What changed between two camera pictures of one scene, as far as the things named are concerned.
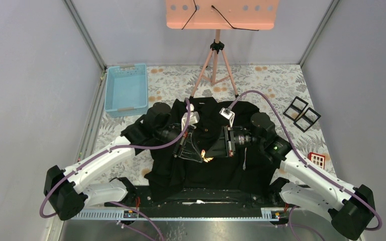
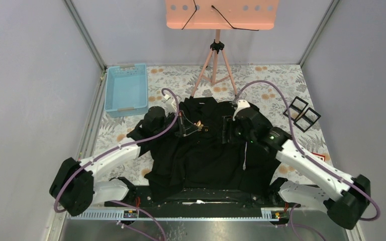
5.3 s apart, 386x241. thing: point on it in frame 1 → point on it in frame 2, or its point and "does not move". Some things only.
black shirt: [250, 168] does not move
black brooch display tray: [304, 116] does not move
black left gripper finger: [189, 151] → [189, 127]
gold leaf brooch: [203, 151] → [199, 125]
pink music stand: [221, 14] does not move
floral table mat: [133, 166] does not move
